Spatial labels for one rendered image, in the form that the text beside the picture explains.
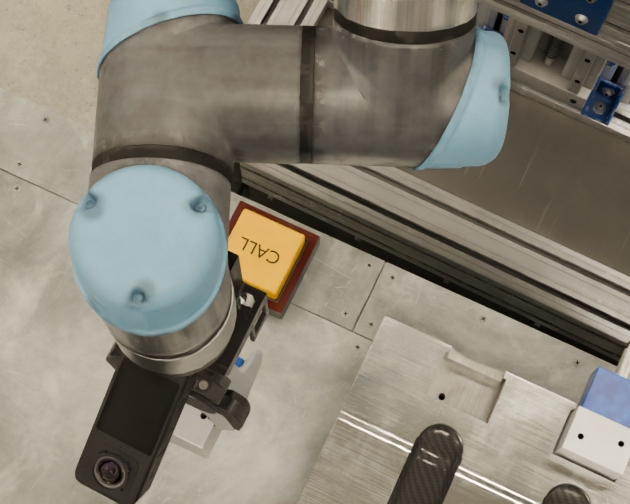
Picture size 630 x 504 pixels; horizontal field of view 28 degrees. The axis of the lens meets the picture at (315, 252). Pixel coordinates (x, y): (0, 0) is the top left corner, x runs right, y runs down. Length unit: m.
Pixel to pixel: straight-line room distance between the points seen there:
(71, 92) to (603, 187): 0.87
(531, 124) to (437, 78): 1.20
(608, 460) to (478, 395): 0.12
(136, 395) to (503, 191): 1.08
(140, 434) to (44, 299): 0.36
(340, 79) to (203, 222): 0.11
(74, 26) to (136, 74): 1.49
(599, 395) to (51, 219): 0.51
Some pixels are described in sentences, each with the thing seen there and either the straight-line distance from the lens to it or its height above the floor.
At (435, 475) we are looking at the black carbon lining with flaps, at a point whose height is 0.88.
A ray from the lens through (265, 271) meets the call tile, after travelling 1.08.
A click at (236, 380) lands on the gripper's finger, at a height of 1.01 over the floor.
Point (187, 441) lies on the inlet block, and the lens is 0.93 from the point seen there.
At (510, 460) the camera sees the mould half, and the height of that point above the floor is 0.89.
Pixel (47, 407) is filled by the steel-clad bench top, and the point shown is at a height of 0.80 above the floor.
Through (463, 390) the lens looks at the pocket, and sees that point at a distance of 1.04.
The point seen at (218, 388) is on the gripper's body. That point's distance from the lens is 0.81.
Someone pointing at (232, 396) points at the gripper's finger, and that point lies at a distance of 0.84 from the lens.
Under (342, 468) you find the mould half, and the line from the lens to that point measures 1.00.
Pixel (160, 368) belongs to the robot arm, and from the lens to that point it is 0.72.
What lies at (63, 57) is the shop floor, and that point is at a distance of 2.13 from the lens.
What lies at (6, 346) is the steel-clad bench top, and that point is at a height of 0.80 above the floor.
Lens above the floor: 1.87
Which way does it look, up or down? 72 degrees down
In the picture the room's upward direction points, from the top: 2 degrees clockwise
